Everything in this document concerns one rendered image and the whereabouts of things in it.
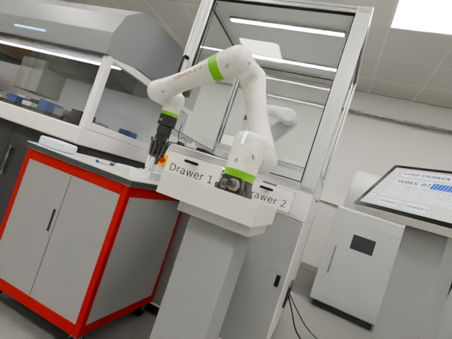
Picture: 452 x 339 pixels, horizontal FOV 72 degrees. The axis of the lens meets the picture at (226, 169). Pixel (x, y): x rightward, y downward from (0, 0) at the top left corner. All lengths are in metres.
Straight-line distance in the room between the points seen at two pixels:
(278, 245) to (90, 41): 1.63
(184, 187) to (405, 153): 4.24
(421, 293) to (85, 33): 2.18
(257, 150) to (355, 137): 3.90
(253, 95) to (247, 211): 0.62
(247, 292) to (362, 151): 3.59
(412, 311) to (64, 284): 1.36
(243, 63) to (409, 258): 1.01
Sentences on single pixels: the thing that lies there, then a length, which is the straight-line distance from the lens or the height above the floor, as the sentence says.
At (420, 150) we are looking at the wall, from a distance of 5.08.
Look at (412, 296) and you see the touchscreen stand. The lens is 1.41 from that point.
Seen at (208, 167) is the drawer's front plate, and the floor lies 0.91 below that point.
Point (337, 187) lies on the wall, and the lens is 4.86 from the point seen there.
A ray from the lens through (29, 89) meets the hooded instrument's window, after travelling 2.43.
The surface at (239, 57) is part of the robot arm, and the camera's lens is 1.35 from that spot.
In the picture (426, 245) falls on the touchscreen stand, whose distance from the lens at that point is 1.40.
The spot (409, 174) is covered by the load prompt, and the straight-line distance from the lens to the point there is 1.56.
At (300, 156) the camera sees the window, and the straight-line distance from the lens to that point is 1.70.
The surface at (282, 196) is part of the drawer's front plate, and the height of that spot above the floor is 0.89.
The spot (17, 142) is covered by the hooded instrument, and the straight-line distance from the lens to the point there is 2.48.
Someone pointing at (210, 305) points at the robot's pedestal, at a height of 0.45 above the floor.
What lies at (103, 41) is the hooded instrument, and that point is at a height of 1.43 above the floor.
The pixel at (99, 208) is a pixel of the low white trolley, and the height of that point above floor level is 0.60.
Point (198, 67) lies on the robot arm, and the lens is 1.43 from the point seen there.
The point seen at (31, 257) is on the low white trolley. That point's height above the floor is 0.28.
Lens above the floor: 0.87
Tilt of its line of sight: 2 degrees up
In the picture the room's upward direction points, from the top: 18 degrees clockwise
